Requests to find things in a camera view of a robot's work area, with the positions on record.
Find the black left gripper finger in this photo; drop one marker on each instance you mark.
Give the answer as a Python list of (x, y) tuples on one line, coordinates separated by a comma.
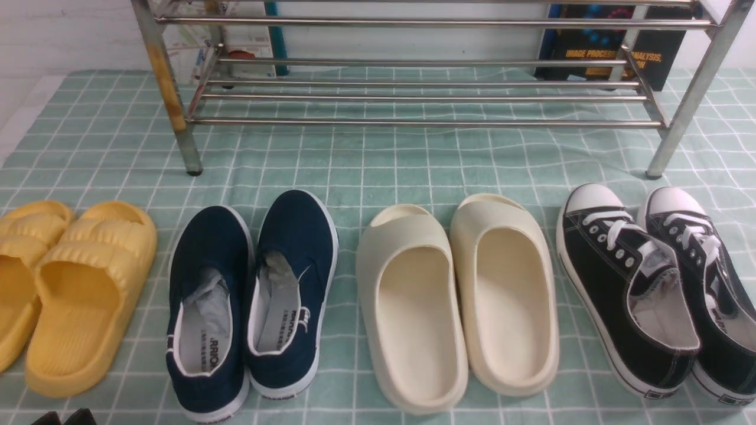
[(49, 418)]

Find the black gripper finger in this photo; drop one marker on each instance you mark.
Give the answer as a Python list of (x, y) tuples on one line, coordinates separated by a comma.
[(81, 416)]

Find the navy canvas shoe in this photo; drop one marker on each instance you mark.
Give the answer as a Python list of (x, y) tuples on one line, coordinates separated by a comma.
[(284, 305), (208, 273)]

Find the silver metal shoe rack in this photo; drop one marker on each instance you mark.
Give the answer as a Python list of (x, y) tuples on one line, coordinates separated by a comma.
[(216, 82)]

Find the right yellow slide slipper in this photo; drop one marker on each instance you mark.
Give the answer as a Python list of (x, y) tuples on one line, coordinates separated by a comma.
[(89, 285)]

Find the yellow slide slipper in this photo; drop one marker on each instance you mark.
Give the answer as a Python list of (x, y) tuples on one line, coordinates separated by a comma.
[(27, 234), (89, 285)]

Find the left yellow slide slipper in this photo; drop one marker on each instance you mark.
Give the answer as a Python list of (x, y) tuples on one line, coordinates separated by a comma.
[(27, 234)]

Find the left cream slide slipper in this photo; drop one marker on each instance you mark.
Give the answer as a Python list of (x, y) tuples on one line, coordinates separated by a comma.
[(408, 295)]

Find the cream slide slipper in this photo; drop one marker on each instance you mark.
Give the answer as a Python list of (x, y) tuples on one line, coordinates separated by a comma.
[(408, 295), (507, 290)]

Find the white printed box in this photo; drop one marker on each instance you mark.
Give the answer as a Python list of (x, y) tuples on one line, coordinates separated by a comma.
[(189, 47)]

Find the green checked tablecloth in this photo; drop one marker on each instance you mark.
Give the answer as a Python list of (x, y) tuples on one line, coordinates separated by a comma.
[(103, 135)]

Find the right cream slide slipper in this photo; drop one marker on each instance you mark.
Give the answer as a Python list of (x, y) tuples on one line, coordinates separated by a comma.
[(507, 290)]

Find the left black canvas sneaker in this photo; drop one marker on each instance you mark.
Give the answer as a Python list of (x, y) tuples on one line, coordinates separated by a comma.
[(631, 285)]

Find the black canvas sneaker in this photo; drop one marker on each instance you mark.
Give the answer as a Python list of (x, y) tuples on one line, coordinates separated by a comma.
[(631, 285), (720, 307)]

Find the right black canvas sneaker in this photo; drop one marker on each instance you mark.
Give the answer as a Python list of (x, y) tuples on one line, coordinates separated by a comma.
[(720, 307)]

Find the dark image processing book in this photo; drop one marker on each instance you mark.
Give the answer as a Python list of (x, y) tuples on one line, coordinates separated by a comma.
[(653, 50)]

